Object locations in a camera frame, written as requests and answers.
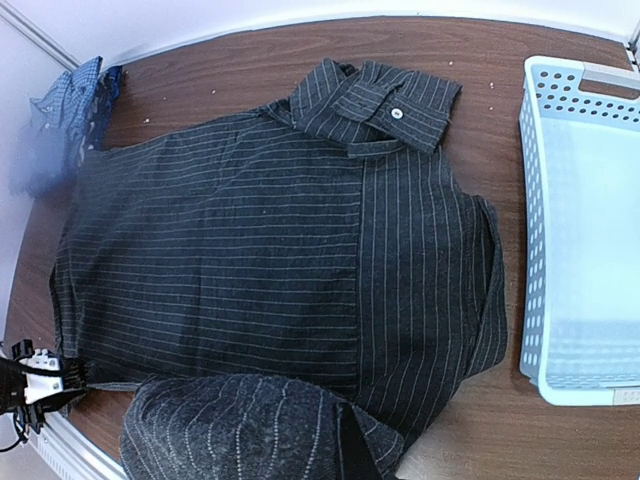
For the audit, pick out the aluminium corner post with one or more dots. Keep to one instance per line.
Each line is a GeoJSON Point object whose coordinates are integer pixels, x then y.
{"type": "Point", "coordinates": [634, 46]}
{"type": "Point", "coordinates": [37, 36]}

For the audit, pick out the left aluminium corner post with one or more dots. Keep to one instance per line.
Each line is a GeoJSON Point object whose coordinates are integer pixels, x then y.
{"type": "Point", "coordinates": [37, 36]}

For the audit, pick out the aluminium front rail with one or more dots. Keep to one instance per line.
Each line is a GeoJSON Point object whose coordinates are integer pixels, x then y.
{"type": "Point", "coordinates": [70, 454]}

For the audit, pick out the right aluminium corner post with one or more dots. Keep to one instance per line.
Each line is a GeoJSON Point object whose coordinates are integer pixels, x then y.
{"type": "Point", "coordinates": [634, 46]}

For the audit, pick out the black pinstriped long sleeve shirt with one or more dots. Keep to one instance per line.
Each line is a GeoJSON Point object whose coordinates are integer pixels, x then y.
{"type": "Point", "coordinates": [244, 276]}

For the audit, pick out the light blue perforated plastic basket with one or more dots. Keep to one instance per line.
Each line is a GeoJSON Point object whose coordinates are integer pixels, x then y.
{"type": "Point", "coordinates": [580, 340]}

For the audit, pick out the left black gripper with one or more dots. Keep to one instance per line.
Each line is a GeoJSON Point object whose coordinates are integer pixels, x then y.
{"type": "Point", "coordinates": [74, 384]}

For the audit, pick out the blue checked shirt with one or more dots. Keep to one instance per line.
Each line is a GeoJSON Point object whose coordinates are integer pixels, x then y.
{"type": "Point", "coordinates": [60, 118]}

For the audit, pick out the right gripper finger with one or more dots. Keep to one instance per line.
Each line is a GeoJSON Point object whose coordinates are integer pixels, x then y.
{"type": "Point", "coordinates": [364, 453]}

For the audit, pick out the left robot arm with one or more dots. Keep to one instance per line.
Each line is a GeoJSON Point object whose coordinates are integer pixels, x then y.
{"type": "Point", "coordinates": [34, 383]}

